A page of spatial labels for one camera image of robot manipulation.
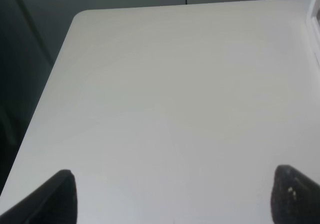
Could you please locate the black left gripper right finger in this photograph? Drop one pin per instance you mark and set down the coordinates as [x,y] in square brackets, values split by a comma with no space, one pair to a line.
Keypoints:
[294,197]

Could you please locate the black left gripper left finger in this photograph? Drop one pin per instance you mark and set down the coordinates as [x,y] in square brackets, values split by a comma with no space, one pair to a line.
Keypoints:
[55,201]

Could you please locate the white plastic drawer cabinet frame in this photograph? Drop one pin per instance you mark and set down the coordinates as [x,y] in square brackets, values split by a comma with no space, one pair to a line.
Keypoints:
[313,27]

